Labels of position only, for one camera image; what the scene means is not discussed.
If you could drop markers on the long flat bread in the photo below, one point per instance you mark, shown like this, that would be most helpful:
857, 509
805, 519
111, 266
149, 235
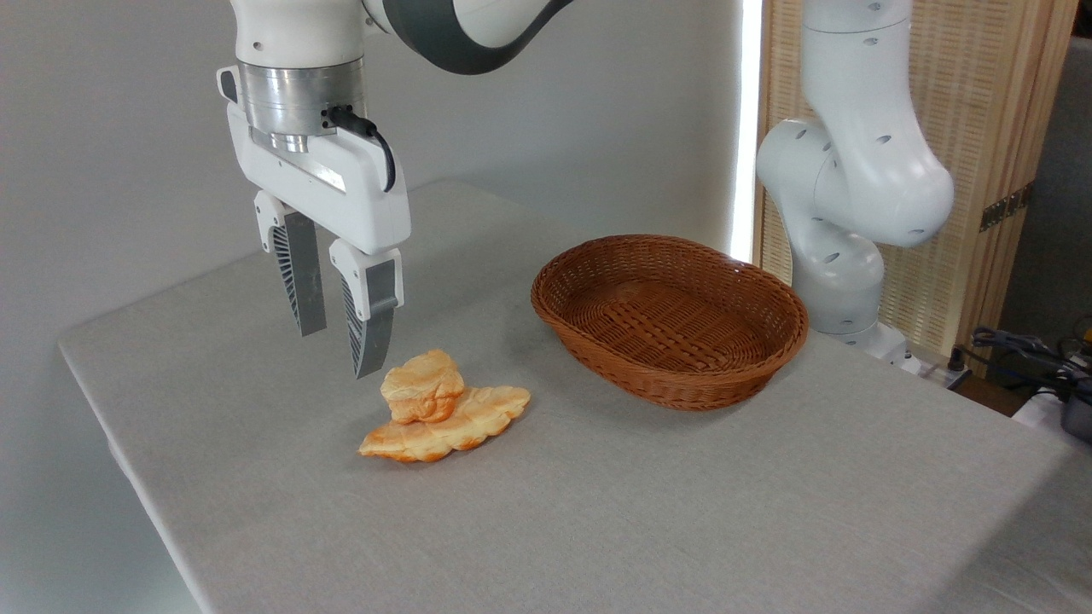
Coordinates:
478, 418

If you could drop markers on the small round bread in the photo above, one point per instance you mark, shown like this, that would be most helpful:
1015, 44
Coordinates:
422, 384

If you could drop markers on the grey tablecloth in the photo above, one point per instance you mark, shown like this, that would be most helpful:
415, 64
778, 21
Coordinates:
597, 512

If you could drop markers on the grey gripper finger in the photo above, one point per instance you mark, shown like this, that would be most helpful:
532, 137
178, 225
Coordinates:
375, 315
305, 281

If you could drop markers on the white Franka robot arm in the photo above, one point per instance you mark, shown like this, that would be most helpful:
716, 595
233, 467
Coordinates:
853, 170

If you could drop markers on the brown wicker basket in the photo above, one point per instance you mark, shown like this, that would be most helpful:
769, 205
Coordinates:
674, 324

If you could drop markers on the dark metal screen hinge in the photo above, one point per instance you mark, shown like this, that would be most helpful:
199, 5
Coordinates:
1007, 207

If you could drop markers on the white power strip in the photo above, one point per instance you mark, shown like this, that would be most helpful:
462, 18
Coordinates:
938, 371

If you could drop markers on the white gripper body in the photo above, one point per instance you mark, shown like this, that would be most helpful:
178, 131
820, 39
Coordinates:
341, 196

